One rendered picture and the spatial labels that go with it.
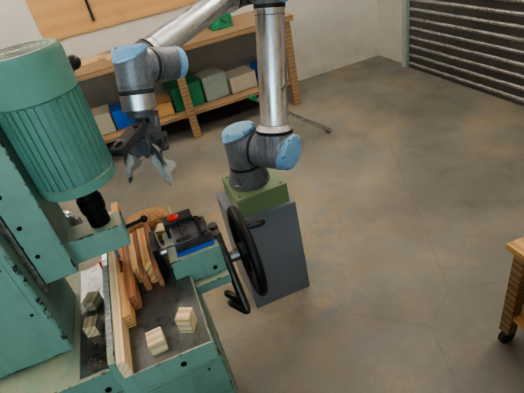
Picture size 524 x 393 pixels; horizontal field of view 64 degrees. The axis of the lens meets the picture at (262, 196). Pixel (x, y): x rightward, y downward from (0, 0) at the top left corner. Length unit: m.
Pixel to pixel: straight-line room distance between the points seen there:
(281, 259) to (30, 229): 1.27
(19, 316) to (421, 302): 1.67
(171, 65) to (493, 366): 1.64
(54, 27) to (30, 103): 3.42
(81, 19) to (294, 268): 3.06
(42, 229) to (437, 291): 1.76
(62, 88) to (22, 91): 0.07
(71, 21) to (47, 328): 3.44
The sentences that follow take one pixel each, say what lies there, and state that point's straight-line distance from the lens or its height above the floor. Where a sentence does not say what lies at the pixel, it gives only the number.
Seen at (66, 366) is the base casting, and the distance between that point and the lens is 1.23.
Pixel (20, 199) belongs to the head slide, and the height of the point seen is 1.23.
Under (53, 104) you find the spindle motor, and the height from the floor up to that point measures 1.41.
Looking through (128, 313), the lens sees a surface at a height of 0.94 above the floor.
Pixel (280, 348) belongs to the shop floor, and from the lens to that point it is 2.04.
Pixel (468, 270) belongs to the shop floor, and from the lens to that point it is 2.35.
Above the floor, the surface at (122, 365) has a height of 0.94.
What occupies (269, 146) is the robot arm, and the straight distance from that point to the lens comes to 1.66.
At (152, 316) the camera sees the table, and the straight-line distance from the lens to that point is 1.07.
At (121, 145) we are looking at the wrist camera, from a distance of 1.11.
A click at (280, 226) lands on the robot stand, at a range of 1.93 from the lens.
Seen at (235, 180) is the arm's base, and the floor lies 0.70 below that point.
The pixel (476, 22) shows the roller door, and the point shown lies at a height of 0.57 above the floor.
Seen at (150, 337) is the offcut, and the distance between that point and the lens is 0.98.
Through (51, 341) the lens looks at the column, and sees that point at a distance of 1.23.
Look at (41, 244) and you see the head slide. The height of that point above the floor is 1.11.
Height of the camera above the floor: 1.64
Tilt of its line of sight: 34 degrees down
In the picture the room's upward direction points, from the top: 13 degrees counter-clockwise
